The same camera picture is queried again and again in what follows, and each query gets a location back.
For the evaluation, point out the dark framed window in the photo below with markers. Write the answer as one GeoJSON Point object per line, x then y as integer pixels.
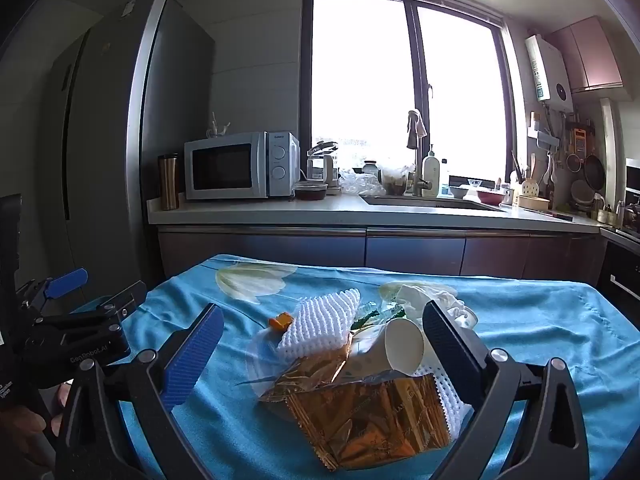
{"type": "Point", "coordinates": [360, 60]}

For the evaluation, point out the person's left hand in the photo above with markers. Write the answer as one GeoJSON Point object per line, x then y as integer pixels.
{"type": "Point", "coordinates": [20, 422]}

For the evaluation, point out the blue floral tablecloth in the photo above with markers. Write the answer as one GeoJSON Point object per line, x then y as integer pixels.
{"type": "Point", "coordinates": [525, 340]}

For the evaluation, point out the grey wall rack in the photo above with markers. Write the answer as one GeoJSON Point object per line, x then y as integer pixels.
{"type": "Point", "coordinates": [542, 135]}

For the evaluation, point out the white mug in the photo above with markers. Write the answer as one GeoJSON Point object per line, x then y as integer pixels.
{"type": "Point", "coordinates": [509, 195]}

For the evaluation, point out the clear plastic bag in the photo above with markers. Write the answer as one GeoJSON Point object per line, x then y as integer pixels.
{"type": "Point", "coordinates": [260, 365]}

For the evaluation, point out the dark lidded bowl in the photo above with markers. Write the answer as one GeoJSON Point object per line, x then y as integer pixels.
{"type": "Point", "coordinates": [310, 192]}

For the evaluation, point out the steel kitchen faucet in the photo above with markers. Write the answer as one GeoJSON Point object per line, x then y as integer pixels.
{"type": "Point", "coordinates": [417, 175]}

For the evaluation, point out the orange peel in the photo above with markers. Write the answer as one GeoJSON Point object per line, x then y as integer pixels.
{"type": "Point", "coordinates": [281, 322]}

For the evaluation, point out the small white ornament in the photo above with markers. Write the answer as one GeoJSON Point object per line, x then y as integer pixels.
{"type": "Point", "coordinates": [218, 129]}

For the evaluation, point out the black built-in oven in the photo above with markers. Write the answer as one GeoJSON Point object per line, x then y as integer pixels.
{"type": "Point", "coordinates": [622, 270]}

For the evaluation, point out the beige rag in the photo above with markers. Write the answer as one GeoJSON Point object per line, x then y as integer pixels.
{"type": "Point", "coordinates": [417, 125]}

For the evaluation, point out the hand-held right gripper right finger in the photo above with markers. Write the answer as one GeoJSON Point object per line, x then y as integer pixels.
{"type": "Point", "coordinates": [450, 350]}

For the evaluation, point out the glass electric kettle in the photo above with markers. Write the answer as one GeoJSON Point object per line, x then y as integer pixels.
{"type": "Point", "coordinates": [322, 165]}

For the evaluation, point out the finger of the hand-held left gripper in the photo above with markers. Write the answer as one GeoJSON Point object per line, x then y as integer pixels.
{"type": "Point", "coordinates": [120, 302]}
{"type": "Point", "coordinates": [65, 282]}

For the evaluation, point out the crumpled transparent bag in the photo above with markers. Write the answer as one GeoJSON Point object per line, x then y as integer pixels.
{"type": "Point", "coordinates": [357, 182]}

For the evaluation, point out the kitchen knife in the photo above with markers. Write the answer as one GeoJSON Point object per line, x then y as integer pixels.
{"type": "Point", "coordinates": [555, 215]}

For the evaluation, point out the small white bowl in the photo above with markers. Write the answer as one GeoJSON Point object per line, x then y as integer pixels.
{"type": "Point", "coordinates": [457, 192]}

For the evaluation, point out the white foam net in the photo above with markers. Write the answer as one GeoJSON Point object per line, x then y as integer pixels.
{"type": "Point", "coordinates": [315, 320]}

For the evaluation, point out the green clear snack wrapper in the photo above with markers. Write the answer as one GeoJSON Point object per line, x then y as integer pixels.
{"type": "Point", "coordinates": [370, 316]}

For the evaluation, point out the food container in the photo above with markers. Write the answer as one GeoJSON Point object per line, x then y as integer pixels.
{"type": "Point", "coordinates": [394, 182]}

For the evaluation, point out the gold foil wrapper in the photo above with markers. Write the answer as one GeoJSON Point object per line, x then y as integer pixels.
{"type": "Point", "coordinates": [370, 410]}

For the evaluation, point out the cream box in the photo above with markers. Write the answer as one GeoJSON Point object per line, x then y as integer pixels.
{"type": "Point", "coordinates": [532, 203]}

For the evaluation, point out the small glass bowl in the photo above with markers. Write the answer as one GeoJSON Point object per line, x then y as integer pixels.
{"type": "Point", "coordinates": [475, 183]}

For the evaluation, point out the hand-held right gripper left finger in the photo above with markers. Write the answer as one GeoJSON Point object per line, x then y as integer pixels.
{"type": "Point", "coordinates": [195, 355]}

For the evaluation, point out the glass jar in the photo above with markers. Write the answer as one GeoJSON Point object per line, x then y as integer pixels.
{"type": "Point", "coordinates": [370, 169]}

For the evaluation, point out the white microwave oven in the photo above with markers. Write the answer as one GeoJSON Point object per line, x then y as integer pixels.
{"type": "Point", "coordinates": [225, 170]}

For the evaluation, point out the white soap bottle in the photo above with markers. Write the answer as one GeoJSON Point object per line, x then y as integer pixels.
{"type": "Point", "coordinates": [431, 175]}

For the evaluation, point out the white tissue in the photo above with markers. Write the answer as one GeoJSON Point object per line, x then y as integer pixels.
{"type": "Point", "coordinates": [420, 296]}

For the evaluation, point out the kitchen counter with cabinets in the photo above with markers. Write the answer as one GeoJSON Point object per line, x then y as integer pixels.
{"type": "Point", "coordinates": [310, 252]}

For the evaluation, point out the wooden spatula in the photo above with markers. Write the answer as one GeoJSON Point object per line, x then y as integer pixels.
{"type": "Point", "coordinates": [532, 166]}

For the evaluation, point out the black frying pan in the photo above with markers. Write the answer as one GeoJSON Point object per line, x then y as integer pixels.
{"type": "Point", "coordinates": [595, 172]}

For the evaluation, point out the white water heater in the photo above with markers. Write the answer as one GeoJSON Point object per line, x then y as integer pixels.
{"type": "Point", "coordinates": [547, 67]}

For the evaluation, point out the grey refrigerator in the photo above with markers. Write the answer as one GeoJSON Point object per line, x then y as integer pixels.
{"type": "Point", "coordinates": [100, 135]}

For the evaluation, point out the copper tumbler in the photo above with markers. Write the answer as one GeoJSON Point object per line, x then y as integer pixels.
{"type": "Point", "coordinates": [169, 182]}

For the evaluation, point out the pink wall cabinet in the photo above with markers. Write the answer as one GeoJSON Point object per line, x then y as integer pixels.
{"type": "Point", "coordinates": [592, 55]}

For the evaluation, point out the white paper cup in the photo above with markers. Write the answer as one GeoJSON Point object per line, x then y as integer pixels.
{"type": "Point", "coordinates": [405, 345]}

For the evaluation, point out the kitchen sink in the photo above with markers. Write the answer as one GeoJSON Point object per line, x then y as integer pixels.
{"type": "Point", "coordinates": [430, 202]}

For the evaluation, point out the orange grater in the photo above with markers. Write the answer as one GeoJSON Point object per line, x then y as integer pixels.
{"type": "Point", "coordinates": [579, 141]}

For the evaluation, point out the red bowl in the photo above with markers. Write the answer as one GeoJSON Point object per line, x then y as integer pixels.
{"type": "Point", "coordinates": [490, 197]}

